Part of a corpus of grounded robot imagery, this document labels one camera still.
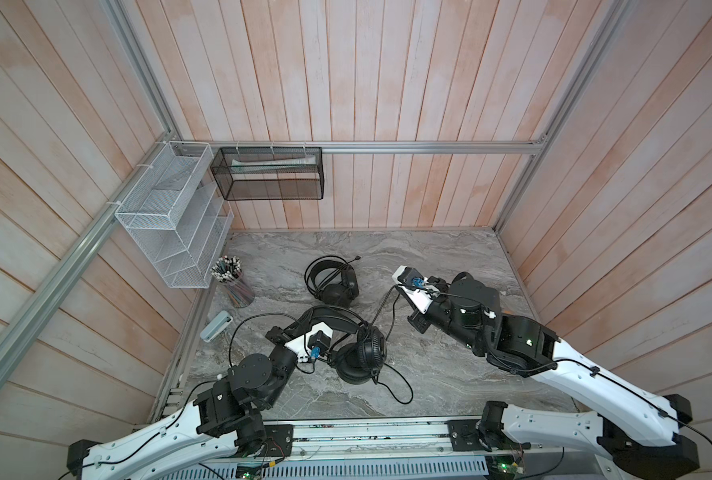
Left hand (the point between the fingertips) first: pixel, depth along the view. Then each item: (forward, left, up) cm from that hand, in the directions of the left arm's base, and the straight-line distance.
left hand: (309, 314), depth 65 cm
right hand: (+4, -20, +6) cm, 22 cm away
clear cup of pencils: (+20, +26, -11) cm, 35 cm away
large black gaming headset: (+25, -3, -22) cm, 33 cm away
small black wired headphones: (-8, -11, -4) cm, 15 cm away
